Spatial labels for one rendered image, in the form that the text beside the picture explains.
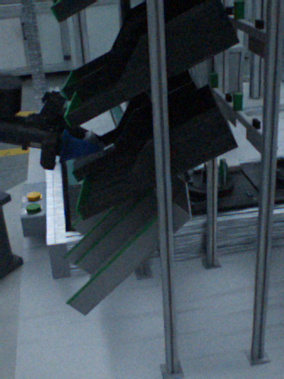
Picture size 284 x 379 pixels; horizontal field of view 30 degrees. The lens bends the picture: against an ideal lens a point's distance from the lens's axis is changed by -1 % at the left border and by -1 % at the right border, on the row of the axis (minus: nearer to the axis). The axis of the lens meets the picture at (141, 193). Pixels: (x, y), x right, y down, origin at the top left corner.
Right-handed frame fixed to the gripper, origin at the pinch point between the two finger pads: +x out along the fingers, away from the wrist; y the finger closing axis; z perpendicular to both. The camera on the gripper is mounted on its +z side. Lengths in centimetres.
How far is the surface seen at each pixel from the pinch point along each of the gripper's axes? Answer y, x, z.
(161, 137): -21.5, 12.5, 11.3
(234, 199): 27, 39, -20
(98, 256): -6.3, 6.5, -21.3
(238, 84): 144, 59, -17
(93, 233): -4.1, 4.8, -17.4
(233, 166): 44, 41, -17
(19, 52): 542, -119, -118
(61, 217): 23.4, -4.0, -31.2
